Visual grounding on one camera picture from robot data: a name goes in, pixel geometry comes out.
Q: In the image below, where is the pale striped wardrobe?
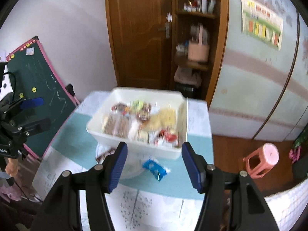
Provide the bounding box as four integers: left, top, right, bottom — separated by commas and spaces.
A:
207, 0, 308, 143

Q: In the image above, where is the row of bottles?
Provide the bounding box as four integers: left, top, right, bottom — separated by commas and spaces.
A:
183, 0, 217, 14

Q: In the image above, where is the brown wooden door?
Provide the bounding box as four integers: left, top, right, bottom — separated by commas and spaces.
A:
105, 0, 179, 90

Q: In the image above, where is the white plastic bin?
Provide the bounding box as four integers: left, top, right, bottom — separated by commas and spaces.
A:
86, 87, 189, 160

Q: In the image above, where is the wooden shelf unit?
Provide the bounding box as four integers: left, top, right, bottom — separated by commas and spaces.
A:
171, 0, 229, 107

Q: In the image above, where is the pink basket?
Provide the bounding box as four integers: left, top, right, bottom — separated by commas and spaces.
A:
187, 24, 210, 63

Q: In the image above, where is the small brown snack packet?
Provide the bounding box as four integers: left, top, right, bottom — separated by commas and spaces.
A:
95, 144, 145, 180

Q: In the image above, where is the plaid blanket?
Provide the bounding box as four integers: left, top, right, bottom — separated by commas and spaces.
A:
263, 172, 308, 231

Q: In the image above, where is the black box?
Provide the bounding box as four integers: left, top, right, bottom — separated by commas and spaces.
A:
291, 157, 308, 181

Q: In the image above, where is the metal door handle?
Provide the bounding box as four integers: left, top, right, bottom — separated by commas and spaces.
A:
157, 22, 171, 39

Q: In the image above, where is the pink toy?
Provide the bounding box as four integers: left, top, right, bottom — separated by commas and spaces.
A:
289, 146, 302, 163

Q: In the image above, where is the wall poster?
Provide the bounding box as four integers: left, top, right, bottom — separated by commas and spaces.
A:
240, 0, 284, 51

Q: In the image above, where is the green chalkboard with pink frame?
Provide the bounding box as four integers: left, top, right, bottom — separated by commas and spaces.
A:
6, 36, 80, 160

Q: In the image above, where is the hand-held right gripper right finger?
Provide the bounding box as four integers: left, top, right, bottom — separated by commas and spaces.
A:
181, 141, 280, 231

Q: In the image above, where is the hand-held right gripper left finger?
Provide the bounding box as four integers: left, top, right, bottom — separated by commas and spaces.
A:
31, 141, 128, 231

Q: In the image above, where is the colourful snack packet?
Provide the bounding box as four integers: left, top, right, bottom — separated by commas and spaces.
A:
130, 100, 152, 116

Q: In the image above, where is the folded pink cloth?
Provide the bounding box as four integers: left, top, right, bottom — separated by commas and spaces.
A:
174, 67, 203, 89

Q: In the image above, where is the green bag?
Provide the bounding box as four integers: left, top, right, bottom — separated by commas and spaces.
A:
292, 126, 308, 150

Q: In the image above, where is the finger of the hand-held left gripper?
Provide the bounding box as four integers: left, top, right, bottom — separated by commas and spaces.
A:
0, 97, 44, 126
10, 118, 51, 138

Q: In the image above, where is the red snack packet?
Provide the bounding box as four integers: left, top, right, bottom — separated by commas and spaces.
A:
155, 128, 178, 145

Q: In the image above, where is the blue snack packet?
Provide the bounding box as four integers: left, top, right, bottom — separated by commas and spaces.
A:
142, 157, 171, 182

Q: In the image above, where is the pink orange toy figure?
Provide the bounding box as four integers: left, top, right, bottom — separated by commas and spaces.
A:
0, 156, 22, 201

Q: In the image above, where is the pink plastic stool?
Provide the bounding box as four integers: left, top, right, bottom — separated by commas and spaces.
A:
243, 143, 280, 179

